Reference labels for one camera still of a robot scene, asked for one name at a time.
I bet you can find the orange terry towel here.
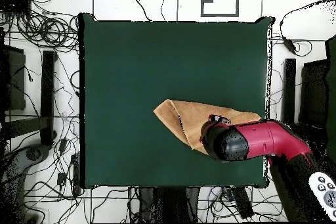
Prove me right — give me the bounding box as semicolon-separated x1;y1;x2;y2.
152;99;262;155

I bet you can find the black flat panel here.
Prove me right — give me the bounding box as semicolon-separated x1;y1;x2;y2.
299;59;329;130

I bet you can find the dark green table cloth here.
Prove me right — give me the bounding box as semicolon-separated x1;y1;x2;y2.
78;12;275;189

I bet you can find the black power adapter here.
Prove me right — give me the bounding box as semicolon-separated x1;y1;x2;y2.
282;37;297;53

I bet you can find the black power strip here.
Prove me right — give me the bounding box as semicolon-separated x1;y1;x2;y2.
70;152;83;196

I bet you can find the small black plug adapter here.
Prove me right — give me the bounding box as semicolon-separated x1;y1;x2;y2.
56;172;68;186

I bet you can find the office chair base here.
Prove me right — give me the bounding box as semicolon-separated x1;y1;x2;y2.
0;143;51;223

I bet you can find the black electronics box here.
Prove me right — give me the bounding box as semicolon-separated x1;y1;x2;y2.
0;0;32;13

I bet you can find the black camera stand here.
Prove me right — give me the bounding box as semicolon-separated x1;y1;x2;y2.
279;58;329;130
5;50;57;147

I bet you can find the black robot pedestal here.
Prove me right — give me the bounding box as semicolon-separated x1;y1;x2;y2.
138;187;200;223

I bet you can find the coiled black cable bundle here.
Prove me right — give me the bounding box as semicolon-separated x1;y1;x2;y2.
15;11;79;53

